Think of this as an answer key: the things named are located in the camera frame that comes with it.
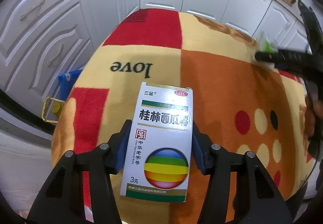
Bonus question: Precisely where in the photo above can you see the green white tissue pack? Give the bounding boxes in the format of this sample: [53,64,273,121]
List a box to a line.
[253,31,278,71]

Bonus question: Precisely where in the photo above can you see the white rainbow medicine box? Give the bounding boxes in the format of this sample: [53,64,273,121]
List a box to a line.
[121,82,193,202]

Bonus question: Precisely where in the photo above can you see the white kitchen cabinets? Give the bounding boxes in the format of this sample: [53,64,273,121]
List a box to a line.
[1,0,309,116]

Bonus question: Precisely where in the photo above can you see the person's right hand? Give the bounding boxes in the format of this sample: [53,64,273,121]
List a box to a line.
[304,92,322,159]

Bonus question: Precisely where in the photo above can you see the red orange yellow blanket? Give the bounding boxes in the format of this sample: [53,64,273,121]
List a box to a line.
[51,9,313,216]

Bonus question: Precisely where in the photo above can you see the blue folding stool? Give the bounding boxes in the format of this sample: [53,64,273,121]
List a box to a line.
[58,69,83,101]

